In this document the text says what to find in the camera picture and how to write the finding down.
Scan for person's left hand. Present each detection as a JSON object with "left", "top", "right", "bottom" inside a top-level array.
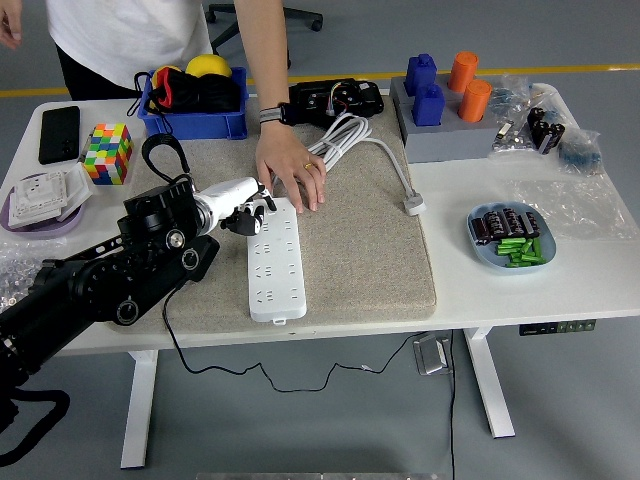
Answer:
[{"left": 254, "top": 119, "right": 327, "bottom": 215}]

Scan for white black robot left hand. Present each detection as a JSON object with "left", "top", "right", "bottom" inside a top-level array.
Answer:
[{"left": 202, "top": 176, "right": 278, "bottom": 239}]

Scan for person's right hand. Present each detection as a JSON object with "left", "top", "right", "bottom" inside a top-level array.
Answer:
[{"left": 0, "top": 0, "right": 25, "bottom": 51}]

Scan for black plug with thin cord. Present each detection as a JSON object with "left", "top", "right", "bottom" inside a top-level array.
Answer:
[{"left": 160, "top": 235, "right": 419, "bottom": 394}]

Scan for white power strip with cable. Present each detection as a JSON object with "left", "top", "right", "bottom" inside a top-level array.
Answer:
[{"left": 246, "top": 112, "right": 429, "bottom": 326}]

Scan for black grey wristwatch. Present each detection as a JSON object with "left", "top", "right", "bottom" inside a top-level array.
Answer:
[{"left": 258, "top": 102, "right": 292, "bottom": 126}]

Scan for blue plastic bin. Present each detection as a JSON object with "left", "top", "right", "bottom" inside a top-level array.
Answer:
[{"left": 138, "top": 66, "right": 250, "bottom": 143}]

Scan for plain black pouch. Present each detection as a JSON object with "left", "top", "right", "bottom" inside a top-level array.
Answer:
[{"left": 194, "top": 73, "right": 242, "bottom": 114}]

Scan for person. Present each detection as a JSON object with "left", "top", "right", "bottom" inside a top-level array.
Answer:
[{"left": 44, "top": 0, "right": 214, "bottom": 101}]

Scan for grey-beige fabric mat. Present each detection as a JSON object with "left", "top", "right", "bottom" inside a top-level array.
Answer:
[{"left": 112, "top": 94, "right": 439, "bottom": 337}]

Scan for black smartphone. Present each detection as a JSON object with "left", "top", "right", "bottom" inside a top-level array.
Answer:
[{"left": 38, "top": 104, "right": 82, "bottom": 166}]

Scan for yellow ball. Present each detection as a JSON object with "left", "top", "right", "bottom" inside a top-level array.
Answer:
[{"left": 185, "top": 53, "right": 234, "bottom": 79}]

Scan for multicoloured puzzle cube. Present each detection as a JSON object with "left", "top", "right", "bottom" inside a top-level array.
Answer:
[{"left": 82, "top": 122, "right": 135, "bottom": 186}]

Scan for black office chair base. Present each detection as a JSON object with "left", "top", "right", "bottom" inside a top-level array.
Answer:
[{"left": 204, "top": 3, "right": 325, "bottom": 69}]

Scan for blue plastic block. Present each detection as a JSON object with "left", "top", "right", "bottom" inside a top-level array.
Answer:
[
  {"left": 404, "top": 53, "right": 439, "bottom": 99},
  {"left": 412, "top": 83, "right": 446, "bottom": 129}
]

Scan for grey holder block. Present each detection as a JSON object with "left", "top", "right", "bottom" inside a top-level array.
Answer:
[
  {"left": 399, "top": 97, "right": 495, "bottom": 165},
  {"left": 389, "top": 74, "right": 494, "bottom": 109}
]

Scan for large white socket panel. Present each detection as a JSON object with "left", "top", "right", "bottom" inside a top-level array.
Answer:
[{"left": 9, "top": 172, "right": 69, "bottom": 230}]

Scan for orange plastic cylinder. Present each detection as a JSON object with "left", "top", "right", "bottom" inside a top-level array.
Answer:
[
  {"left": 458, "top": 79, "right": 494, "bottom": 124},
  {"left": 447, "top": 51, "right": 480, "bottom": 94}
]

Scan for purple round plate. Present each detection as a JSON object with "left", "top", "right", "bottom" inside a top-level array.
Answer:
[{"left": 0, "top": 192, "right": 86, "bottom": 237}]

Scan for light blue plate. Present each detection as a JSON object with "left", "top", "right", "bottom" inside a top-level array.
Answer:
[{"left": 466, "top": 201, "right": 558, "bottom": 276}]

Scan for bubble bag of metal parts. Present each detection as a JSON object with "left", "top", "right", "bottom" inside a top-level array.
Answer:
[{"left": 0, "top": 238, "right": 66, "bottom": 314}]

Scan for clear bag of metal parts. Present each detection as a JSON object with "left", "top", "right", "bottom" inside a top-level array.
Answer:
[{"left": 488, "top": 119, "right": 544, "bottom": 161}]

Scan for clear bag of small parts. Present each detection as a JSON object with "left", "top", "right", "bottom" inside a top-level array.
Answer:
[{"left": 492, "top": 73, "right": 561, "bottom": 126}]

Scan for white table leg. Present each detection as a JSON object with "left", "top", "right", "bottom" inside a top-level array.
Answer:
[
  {"left": 462, "top": 327, "right": 516, "bottom": 440},
  {"left": 119, "top": 349, "right": 160, "bottom": 470}
]

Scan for silver metal box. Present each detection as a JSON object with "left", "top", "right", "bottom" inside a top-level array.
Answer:
[{"left": 412, "top": 333, "right": 455, "bottom": 377}]

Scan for clear bag of black capacitors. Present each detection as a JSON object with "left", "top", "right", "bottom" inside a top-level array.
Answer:
[{"left": 527, "top": 106, "right": 568, "bottom": 157}]

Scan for empty clear plastic bag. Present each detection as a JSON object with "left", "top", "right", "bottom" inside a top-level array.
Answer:
[{"left": 504, "top": 177, "right": 639, "bottom": 244}]

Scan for clear bag of blue parts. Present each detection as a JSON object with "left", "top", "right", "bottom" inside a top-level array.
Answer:
[{"left": 556, "top": 128, "right": 607, "bottom": 177}]

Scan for black table control panel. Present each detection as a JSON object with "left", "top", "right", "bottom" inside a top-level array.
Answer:
[{"left": 518, "top": 318, "right": 598, "bottom": 337}]

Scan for black electronic device coloured wires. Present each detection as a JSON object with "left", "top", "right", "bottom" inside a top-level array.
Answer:
[{"left": 287, "top": 78, "right": 386, "bottom": 121}]

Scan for black drawstring pouch red trim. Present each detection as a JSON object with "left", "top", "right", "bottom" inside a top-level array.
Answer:
[{"left": 133, "top": 64, "right": 201, "bottom": 135}]

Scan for black floor cable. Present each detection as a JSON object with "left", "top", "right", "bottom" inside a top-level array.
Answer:
[{"left": 447, "top": 329, "right": 459, "bottom": 480}]

